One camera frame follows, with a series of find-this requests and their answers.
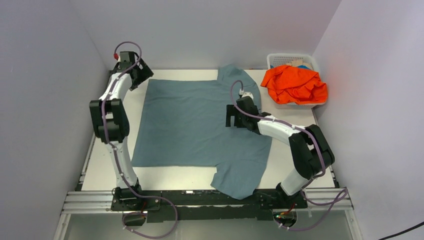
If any grey-blue t shirt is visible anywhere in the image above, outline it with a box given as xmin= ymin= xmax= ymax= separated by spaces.
xmin=131 ymin=65 xmax=272 ymax=200

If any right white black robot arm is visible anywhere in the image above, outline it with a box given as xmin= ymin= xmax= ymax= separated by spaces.
xmin=225 ymin=95 xmax=335 ymax=208

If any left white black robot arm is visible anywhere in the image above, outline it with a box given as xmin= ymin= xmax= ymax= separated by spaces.
xmin=89 ymin=51 xmax=154 ymax=210

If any orange t shirt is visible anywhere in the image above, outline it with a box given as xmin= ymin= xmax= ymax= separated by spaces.
xmin=260 ymin=65 xmax=329 ymax=105

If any white plastic laundry basket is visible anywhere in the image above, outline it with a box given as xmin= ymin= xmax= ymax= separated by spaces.
xmin=267 ymin=53 xmax=326 ymax=110

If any tan item in basket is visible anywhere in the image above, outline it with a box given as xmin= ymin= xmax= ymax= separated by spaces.
xmin=286 ymin=59 xmax=313 ymax=69

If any blue garment in basket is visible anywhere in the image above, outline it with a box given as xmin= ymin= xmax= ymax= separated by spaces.
xmin=297 ymin=65 xmax=313 ymax=71

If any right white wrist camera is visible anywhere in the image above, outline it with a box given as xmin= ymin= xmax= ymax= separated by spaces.
xmin=239 ymin=89 xmax=254 ymax=100

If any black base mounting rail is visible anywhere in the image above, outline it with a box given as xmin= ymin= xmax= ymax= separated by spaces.
xmin=110 ymin=188 xmax=308 ymax=223

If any aluminium frame rail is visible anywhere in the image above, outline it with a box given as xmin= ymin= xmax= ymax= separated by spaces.
xmin=61 ymin=188 xmax=353 ymax=214

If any black cable bottom right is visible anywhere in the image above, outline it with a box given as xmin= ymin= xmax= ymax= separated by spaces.
xmin=377 ymin=221 xmax=424 ymax=240

